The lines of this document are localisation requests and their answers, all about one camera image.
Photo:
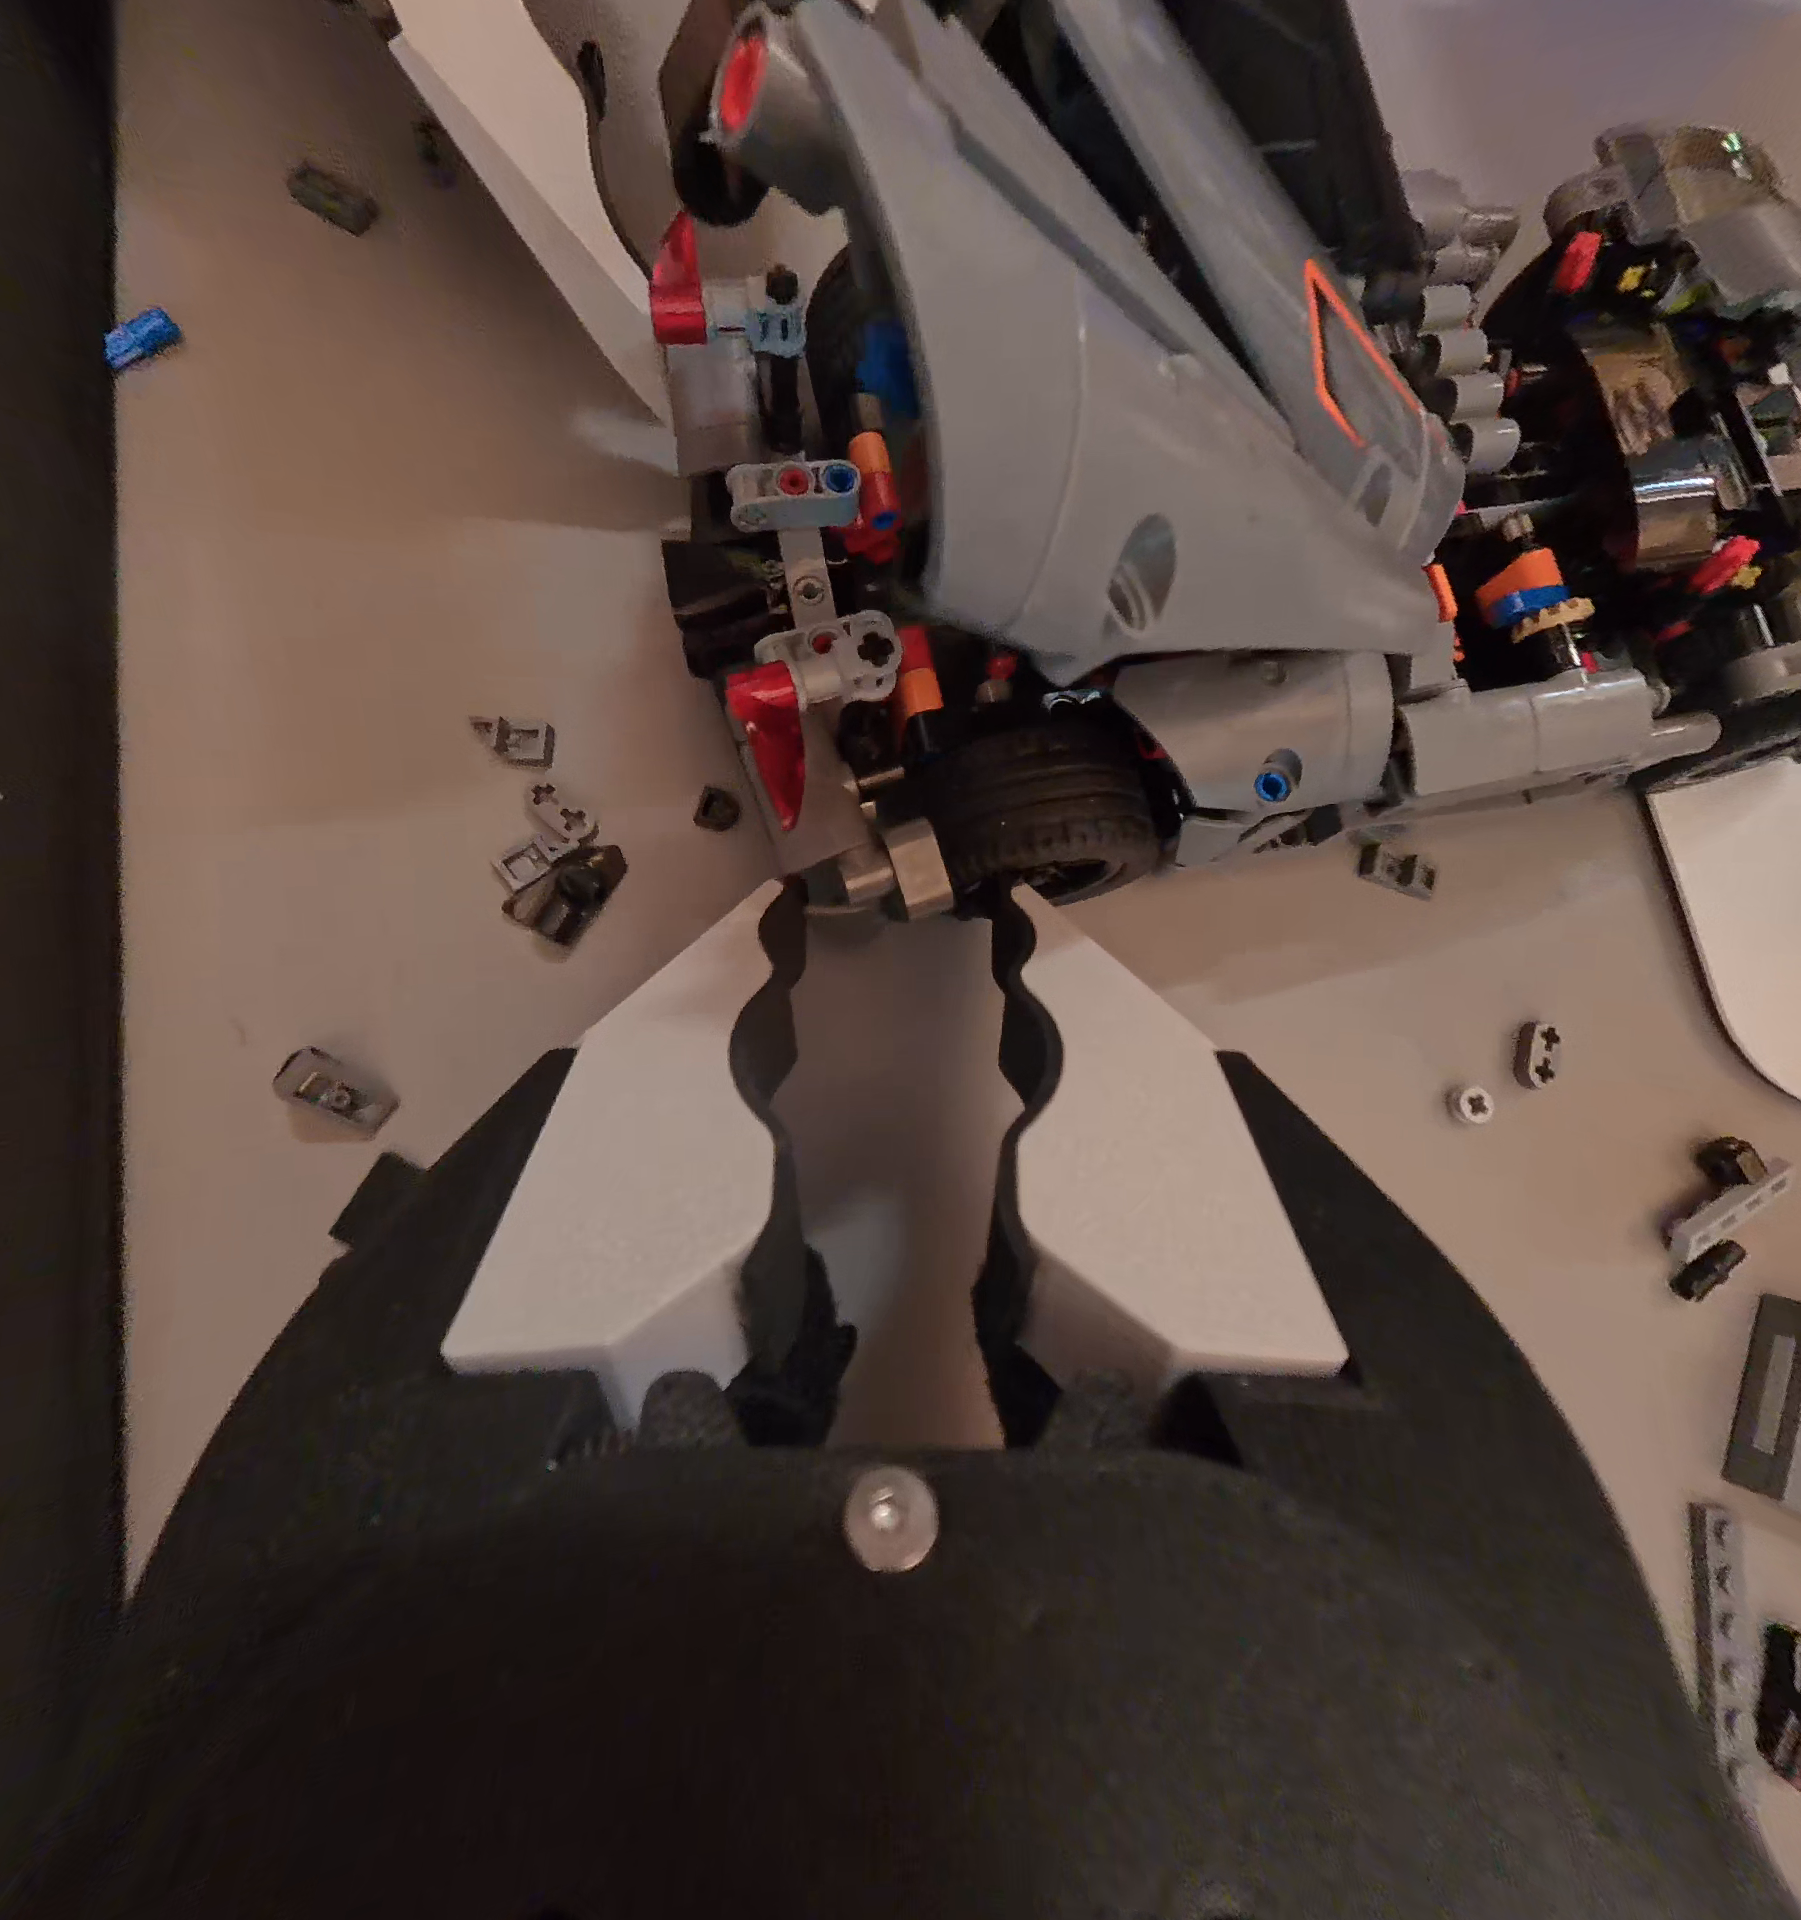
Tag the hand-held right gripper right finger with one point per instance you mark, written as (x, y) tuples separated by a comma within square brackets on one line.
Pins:
[(1171, 1199)]

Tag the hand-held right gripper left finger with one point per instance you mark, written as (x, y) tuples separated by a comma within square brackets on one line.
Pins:
[(616, 1199)]

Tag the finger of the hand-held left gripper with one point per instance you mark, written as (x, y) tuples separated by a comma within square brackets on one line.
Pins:
[(509, 166)]

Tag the black grey lego car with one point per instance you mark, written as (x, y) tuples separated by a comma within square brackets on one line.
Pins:
[(1066, 450)]

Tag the dark grey lego slope brick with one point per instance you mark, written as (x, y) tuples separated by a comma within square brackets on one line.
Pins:
[(333, 1092)]

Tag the black curved lego brick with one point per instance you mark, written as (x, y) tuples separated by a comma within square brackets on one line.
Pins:
[(570, 901)]

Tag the light grey lego connector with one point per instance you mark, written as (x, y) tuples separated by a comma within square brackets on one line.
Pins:
[(560, 812)]

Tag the small black lego piece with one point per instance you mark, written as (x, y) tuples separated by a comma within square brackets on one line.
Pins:
[(716, 808)]

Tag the blue lego pin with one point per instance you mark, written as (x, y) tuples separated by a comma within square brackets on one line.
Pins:
[(143, 338)]

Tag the scattered loose lego pieces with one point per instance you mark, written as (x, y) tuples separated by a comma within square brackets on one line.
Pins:
[(1786, 1410)]

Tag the black lego body section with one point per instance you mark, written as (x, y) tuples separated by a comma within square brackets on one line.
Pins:
[(1665, 496)]

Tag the white booklet stand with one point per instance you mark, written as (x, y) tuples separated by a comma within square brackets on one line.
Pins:
[(1786, 930)]

